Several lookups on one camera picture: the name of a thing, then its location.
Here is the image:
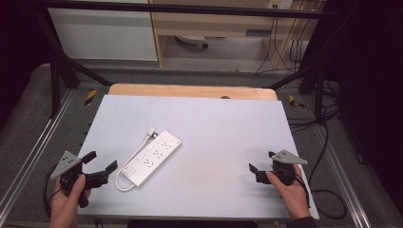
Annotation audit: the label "wooden board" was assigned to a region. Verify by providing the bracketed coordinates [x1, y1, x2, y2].
[107, 83, 278, 102]

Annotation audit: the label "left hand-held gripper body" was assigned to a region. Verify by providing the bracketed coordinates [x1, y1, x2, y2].
[49, 150, 93, 209]

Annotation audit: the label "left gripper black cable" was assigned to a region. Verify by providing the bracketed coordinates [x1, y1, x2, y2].
[42, 172, 62, 220]

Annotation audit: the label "hanging black cables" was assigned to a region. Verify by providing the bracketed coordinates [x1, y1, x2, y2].
[255, 16, 310, 74]

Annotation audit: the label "black metal crossbar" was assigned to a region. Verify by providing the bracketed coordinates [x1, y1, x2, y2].
[39, 0, 332, 19]

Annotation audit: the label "dark curtain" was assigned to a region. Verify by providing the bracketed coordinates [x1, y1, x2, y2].
[312, 0, 403, 219]
[0, 0, 53, 124]

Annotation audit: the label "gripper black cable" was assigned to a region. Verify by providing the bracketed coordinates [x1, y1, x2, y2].
[294, 122, 348, 220]
[42, 172, 62, 220]

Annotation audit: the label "bundle of black floor cables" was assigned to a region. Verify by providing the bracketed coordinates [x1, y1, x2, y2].
[286, 80, 343, 135]

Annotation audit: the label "black metal stand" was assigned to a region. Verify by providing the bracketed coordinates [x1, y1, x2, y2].
[32, 9, 114, 119]
[269, 56, 328, 125]

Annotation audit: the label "person's dark clothing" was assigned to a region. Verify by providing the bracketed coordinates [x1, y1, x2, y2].
[126, 219, 260, 228]

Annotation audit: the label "white power strip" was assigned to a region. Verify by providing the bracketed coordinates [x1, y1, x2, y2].
[121, 129, 182, 188]

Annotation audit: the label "white wall socket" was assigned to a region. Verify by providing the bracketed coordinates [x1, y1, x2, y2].
[266, 0, 294, 10]

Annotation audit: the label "white power strip cable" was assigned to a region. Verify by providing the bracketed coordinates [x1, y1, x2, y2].
[114, 134, 154, 193]

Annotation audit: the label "wooden desk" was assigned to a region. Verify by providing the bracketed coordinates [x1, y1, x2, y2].
[148, 0, 324, 69]

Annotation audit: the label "person's left hand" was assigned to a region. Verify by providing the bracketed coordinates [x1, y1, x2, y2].
[48, 174, 93, 228]

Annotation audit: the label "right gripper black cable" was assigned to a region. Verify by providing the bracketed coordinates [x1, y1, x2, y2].
[294, 122, 348, 220]

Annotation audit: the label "white cabinet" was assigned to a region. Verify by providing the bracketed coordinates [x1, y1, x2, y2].
[47, 0, 159, 62]

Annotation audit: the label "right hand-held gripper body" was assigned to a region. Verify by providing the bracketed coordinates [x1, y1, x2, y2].
[271, 149, 309, 187]

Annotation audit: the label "person's right hand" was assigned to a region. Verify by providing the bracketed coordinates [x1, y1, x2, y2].
[265, 163, 312, 220]

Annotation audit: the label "aluminium rail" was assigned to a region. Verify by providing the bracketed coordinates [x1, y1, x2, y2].
[313, 123, 373, 228]
[0, 89, 76, 220]

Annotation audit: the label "white object under desk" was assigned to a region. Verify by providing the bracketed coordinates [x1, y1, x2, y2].
[175, 34, 209, 49]

